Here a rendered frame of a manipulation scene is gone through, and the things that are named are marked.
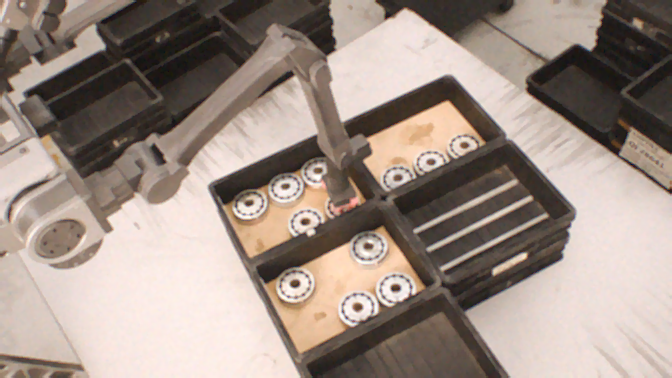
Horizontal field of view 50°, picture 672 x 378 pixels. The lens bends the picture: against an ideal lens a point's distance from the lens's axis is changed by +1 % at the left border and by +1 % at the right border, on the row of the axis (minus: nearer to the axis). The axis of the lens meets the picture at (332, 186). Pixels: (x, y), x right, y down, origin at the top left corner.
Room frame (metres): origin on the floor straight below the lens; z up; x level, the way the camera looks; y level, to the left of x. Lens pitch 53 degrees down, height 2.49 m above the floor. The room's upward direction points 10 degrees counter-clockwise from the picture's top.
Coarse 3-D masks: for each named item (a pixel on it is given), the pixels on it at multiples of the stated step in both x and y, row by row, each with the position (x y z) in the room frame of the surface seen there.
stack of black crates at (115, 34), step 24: (144, 0) 2.72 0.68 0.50; (168, 0) 2.71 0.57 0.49; (192, 0) 2.55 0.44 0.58; (96, 24) 2.54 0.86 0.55; (120, 24) 2.60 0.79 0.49; (144, 24) 2.57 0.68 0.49; (168, 24) 2.47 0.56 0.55; (192, 24) 2.51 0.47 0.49; (120, 48) 2.37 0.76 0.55; (144, 48) 2.40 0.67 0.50; (168, 48) 2.45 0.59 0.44
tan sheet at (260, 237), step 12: (264, 192) 1.28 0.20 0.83; (312, 192) 1.25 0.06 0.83; (324, 192) 1.25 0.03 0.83; (228, 204) 1.26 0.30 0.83; (300, 204) 1.22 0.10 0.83; (312, 204) 1.21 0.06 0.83; (324, 204) 1.20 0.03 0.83; (228, 216) 1.22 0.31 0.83; (276, 216) 1.19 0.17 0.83; (288, 216) 1.18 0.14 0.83; (324, 216) 1.16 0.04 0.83; (240, 228) 1.17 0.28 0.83; (252, 228) 1.17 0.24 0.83; (264, 228) 1.16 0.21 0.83; (276, 228) 1.15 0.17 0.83; (252, 240) 1.13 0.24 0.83; (264, 240) 1.12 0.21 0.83; (276, 240) 1.11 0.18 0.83; (252, 252) 1.09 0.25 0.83
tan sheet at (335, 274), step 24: (312, 264) 1.01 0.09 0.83; (336, 264) 1.00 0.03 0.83; (384, 264) 0.98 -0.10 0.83; (408, 264) 0.96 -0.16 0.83; (336, 288) 0.93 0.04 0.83; (360, 288) 0.92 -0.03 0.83; (288, 312) 0.89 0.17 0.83; (312, 312) 0.87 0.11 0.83; (336, 312) 0.86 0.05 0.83; (312, 336) 0.81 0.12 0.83
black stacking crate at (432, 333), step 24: (408, 312) 0.78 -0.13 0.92; (432, 312) 0.81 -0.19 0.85; (360, 336) 0.74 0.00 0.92; (384, 336) 0.76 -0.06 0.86; (408, 336) 0.76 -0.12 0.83; (432, 336) 0.75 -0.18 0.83; (456, 336) 0.74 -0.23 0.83; (336, 360) 0.72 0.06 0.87; (360, 360) 0.72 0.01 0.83; (384, 360) 0.71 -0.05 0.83; (408, 360) 0.70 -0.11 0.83; (432, 360) 0.69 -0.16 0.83; (456, 360) 0.68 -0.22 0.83; (480, 360) 0.66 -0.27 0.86
